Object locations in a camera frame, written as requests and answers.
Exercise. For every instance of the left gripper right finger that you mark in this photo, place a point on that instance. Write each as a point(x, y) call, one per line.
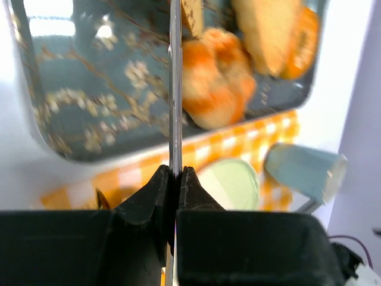
point(220, 247)

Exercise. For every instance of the brown seeded bread slice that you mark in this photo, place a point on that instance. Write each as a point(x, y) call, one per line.
point(192, 16)

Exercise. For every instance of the white and green plate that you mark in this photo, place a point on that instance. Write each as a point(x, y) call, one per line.
point(232, 182)

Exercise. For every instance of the metal serving tongs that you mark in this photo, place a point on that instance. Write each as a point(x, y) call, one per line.
point(175, 130)

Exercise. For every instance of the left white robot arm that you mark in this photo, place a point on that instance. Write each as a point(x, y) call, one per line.
point(357, 268)

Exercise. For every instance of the long pale bread loaf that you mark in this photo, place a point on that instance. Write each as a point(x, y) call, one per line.
point(267, 28)

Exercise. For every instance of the round twisted bread roll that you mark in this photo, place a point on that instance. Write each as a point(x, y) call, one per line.
point(218, 81)

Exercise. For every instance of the orange ring donut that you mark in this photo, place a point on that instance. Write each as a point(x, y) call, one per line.
point(303, 45)

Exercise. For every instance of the yellow checkered placemat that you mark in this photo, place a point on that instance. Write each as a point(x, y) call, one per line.
point(249, 141)

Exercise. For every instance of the blue floral tray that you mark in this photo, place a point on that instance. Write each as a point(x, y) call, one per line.
point(97, 74)

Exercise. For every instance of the white and blue cup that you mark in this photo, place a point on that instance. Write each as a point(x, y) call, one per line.
point(314, 175)

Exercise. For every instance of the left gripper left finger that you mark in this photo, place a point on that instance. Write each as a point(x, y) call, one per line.
point(122, 246)

